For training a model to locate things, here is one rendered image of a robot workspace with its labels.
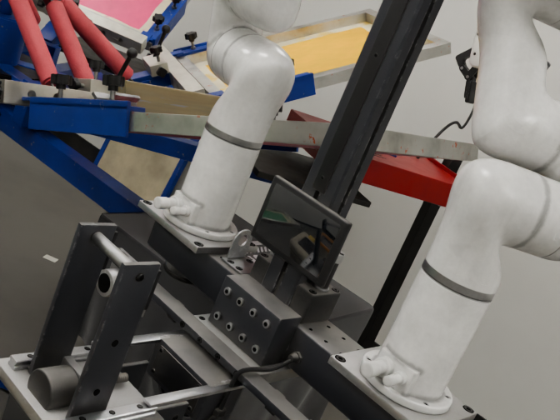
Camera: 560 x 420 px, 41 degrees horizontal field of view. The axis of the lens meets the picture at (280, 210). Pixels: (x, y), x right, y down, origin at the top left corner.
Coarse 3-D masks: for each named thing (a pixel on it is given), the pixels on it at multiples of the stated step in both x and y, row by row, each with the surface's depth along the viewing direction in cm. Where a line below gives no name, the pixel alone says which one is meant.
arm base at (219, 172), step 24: (216, 144) 115; (192, 168) 119; (216, 168) 116; (240, 168) 117; (192, 192) 118; (216, 192) 117; (240, 192) 120; (168, 216) 119; (192, 216) 118; (216, 216) 119; (216, 240) 119
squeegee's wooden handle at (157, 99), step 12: (132, 84) 161; (144, 84) 164; (144, 96) 164; (156, 96) 167; (168, 96) 170; (180, 96) 173; (192, 96) 177; (204, 96) 180; (216, 96) 184; (156, 108) 167; (168, 108) 171; (180, 108) 174; (192, 108) 177; (204, 108) 181
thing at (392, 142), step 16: (144, 112) 144; (144, 128) 144; (160, 128) 142; (176, 128) 140; (192, 128) 137; (272, 128) 127; (288, 128) 125; (304, 128) 123; (320, 128) 122; (304, 144) 124; (320, 144) 122; (384, 144) 130; (400, 144) 135; (416, 144) 140; (432, 144) 146; (448, 144) 153; (464, 144) 160; (464, 160) 161
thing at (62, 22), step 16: (0, 0) 200; (16, 0) 200; (48, 0) 232; (64, 0) 217; (16, 16) 199; (32, 16) 200; (64, 16) 210; (80, 16) 219; (32, 32) 197; (64, 32) 208; (80, 32) 222; (96, 32) 223; (32, 48) 196; (64, 48) 207; (80, 48) 208; (96, 48) 225; (112, 48) 228; (48, 64) 194; (80, 64) 205; (112, 64) 228; (48, 80) 193
